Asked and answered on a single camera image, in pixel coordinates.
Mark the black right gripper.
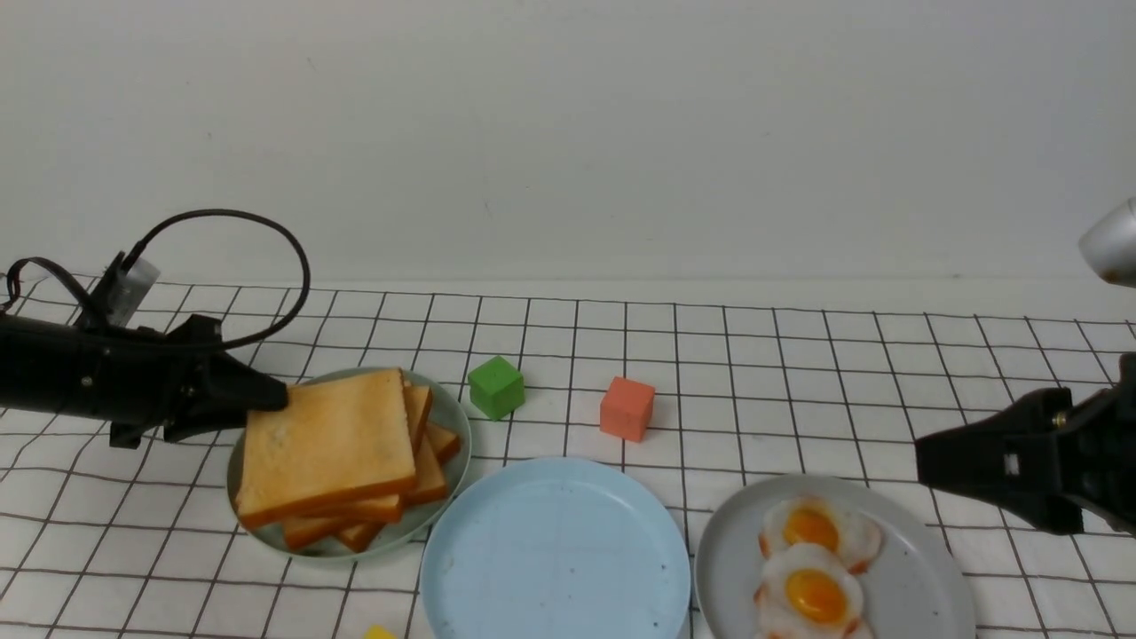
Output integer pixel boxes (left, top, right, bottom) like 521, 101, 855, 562
914, 352, 1135, 536

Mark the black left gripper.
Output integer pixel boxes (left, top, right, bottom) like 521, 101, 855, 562
106, 314, 289, 449

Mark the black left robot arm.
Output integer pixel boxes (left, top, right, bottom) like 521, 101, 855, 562
1, 314, 289, 449

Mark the grey plate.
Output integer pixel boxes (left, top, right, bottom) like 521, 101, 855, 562
693, 474, 977, 638

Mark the pale green plate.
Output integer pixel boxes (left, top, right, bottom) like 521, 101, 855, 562
239, 371, 471, 565

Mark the upper fried egg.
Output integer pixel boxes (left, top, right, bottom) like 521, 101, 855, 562
758, 495, 883, 574

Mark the fried egg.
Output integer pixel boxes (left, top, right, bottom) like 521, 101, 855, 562
758, 495, 883, 574
753, 543, 875, 638

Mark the lower fried egg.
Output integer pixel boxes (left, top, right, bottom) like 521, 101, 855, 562
753, 543, 875, 638

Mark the green cube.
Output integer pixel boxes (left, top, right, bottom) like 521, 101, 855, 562
467, 356, 526, 421

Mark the yellow cube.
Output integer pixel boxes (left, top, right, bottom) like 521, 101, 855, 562
362, 626, 400, 639

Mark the light blue plate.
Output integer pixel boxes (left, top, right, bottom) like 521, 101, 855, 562
419, 457, 692, 638

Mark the orange-red cube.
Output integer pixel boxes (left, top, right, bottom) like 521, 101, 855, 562
599, 376, 655, 442

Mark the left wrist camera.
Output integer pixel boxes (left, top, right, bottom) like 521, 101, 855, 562
91, 251, 160, 327

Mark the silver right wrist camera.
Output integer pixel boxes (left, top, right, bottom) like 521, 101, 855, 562
1078, 197, 1136, 288

